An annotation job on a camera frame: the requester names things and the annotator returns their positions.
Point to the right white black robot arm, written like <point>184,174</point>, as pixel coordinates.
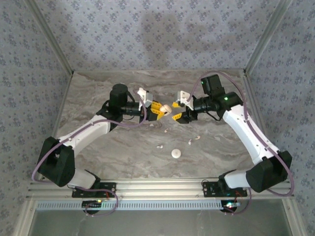
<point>240,127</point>

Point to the aluminium frame leg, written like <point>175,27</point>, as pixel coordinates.
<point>25,216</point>
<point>291,216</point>

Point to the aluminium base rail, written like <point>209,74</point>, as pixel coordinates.
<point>157,188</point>

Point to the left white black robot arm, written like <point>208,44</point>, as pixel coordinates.
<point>83,134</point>

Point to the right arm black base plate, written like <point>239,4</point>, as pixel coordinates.
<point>208,190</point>

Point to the black controller board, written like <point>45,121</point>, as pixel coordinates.
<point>230,205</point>
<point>92,204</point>

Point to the round white eggshell piece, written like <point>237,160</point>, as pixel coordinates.
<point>176,154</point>

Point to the aluminium corner post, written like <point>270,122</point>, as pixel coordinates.
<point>268,37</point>
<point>49,37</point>

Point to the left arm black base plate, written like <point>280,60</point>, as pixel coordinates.
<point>110,186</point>

